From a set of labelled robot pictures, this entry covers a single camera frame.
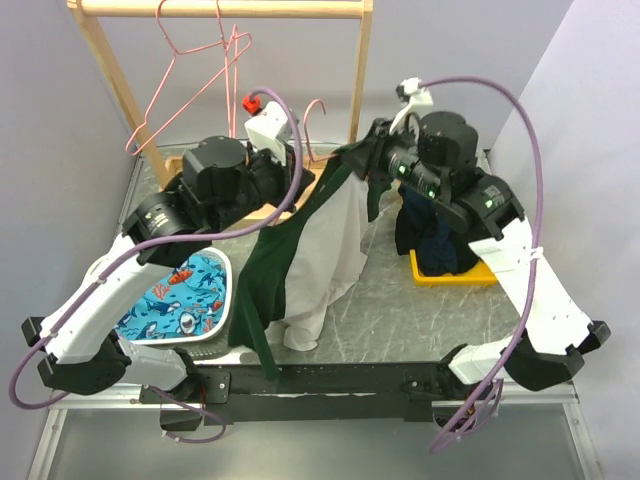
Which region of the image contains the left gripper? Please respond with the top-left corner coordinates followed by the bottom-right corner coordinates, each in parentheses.
top-left (210, 138), bottom-right (316, 233)

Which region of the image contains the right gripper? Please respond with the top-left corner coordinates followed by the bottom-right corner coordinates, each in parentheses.
top-left (337, 118), bottom-right (446, 203)

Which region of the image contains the green and white t shirt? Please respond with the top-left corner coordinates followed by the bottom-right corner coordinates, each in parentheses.
top-left (228, 140), bottom-right (391, 380)

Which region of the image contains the pink wire hanger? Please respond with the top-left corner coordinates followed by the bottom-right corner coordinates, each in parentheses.
top-left (215, 1), bottom-right (240, 138)
top-left (303, 98), bottom-right (340, 169)
top-left (123, 0), bottom-right (253, 156)

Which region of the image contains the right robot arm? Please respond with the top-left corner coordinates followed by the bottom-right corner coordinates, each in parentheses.
top-left (344, 111), bottom-right (611, 399)

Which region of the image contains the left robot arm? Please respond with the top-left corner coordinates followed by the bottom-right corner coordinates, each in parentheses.
top-left (21, 134), bottom-right (311, 402)

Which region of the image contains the navy blue garment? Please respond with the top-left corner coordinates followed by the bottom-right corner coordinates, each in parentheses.
top-left (394, 183), bottom-right (479, 276)

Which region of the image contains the blue shark print cloth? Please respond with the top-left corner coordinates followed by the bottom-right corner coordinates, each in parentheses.
top-left (114, 249), bottom-right (229, 341)

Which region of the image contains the white plastic basket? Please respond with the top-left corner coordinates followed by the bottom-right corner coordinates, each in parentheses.
top-left (82, 247), bottom-right (236, 349)

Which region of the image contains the yellow plastic tray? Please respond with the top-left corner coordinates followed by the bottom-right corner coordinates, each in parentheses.
top-left (409, 250), bottom-right (498, 287)

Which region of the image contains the wooden clothes rack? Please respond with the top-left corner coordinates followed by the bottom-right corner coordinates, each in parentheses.
top-left (67, 0), bottom-right (374, 187)

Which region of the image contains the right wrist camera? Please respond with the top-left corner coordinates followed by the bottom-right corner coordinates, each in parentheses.
top-left (389, 77), bottom-right (434, 134)

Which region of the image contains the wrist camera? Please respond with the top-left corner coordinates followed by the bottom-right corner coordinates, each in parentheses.
top-left (242, 95), bottom-right (295, 166)
top-left (389, 77), bottom-right (434, 134)

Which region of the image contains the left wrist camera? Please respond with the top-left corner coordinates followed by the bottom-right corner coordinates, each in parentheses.
top-left (242, 95), bottom-right (295, 166)

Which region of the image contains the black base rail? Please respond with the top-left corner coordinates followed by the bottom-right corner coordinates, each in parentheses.
top-left (138, 359), bottom-right (496, 434)

